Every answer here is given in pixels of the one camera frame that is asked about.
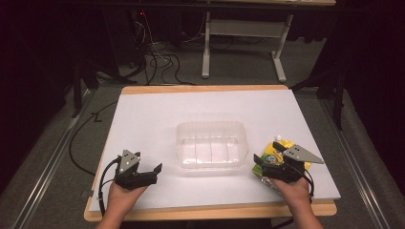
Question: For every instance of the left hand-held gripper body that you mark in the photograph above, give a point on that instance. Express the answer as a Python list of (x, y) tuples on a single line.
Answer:
[(127, 173)]

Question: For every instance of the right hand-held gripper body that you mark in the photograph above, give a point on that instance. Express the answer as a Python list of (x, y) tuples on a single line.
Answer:
[(291, 165)]

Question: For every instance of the yellow spouted drink pouch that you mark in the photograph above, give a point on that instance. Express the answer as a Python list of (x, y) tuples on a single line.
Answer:
[(270, 159)]

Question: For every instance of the person's left hand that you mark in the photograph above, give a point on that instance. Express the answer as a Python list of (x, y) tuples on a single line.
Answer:
[(122, 195)]

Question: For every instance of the person's right hand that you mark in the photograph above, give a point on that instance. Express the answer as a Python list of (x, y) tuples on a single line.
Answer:
[(291, 192)]

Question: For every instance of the grey tape piece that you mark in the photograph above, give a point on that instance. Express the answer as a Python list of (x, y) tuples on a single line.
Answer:
[(87, 193)]

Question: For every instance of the clear plastic container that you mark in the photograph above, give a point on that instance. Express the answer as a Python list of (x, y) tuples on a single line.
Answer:
[(211, 144)]

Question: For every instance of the white table cover sheet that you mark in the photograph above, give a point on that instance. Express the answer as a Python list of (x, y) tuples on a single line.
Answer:
[(197, 108)]

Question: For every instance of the black metal stand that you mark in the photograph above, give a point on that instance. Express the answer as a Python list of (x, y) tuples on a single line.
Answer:
[(337, 92), (79, 82)]

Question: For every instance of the metal floor rail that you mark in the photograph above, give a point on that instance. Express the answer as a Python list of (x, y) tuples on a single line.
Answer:
[(350, 159), (51, 159)]

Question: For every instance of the white metal table frame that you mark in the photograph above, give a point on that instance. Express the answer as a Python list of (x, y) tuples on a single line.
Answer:
[(245, 28)]

